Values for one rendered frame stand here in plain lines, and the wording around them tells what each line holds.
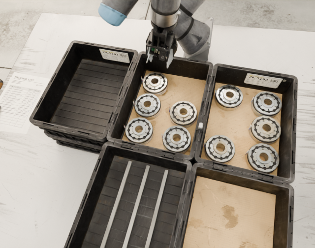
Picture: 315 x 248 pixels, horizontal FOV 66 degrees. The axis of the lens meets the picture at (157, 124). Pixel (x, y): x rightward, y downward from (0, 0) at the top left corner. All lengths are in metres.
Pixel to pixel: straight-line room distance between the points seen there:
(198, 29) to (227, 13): 1.53
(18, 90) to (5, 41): 1.54
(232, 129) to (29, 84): 1.01
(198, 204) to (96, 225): 0.34
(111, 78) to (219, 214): 0.68
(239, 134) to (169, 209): 0.37
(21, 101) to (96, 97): 0.45
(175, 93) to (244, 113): 0.28
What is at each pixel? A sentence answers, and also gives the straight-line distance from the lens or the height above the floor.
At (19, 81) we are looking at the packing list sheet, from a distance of 1.44.
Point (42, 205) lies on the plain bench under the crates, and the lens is 1.11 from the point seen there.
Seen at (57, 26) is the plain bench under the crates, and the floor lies 0.70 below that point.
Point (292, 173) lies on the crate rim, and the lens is 0.84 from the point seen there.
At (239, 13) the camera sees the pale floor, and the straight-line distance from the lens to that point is 2.65.
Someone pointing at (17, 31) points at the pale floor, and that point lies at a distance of 2.93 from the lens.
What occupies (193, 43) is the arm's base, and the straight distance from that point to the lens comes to 1.11.
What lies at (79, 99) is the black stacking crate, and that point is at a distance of 1.06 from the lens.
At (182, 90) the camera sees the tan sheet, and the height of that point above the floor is 0.83.
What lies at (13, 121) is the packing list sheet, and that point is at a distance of 1.32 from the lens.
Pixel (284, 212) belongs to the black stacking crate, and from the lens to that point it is 0.83.
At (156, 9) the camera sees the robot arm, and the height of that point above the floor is 1.26.
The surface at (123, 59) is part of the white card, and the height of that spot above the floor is 0.88.
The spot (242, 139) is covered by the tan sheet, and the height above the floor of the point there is 0.83.
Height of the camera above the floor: 1.67
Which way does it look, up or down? 64 degrees down
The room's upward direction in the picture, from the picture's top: 9 degrees counter-clockwise
